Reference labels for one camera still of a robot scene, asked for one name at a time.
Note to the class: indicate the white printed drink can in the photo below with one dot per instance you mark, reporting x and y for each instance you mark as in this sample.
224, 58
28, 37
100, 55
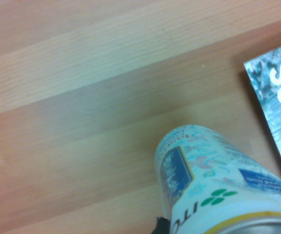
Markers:
215, 182

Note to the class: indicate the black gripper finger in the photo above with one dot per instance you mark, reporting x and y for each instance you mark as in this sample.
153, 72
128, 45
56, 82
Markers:
162, 226

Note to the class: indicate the wooden coffee table black frame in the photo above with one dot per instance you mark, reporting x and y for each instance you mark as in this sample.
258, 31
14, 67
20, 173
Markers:
81, 97

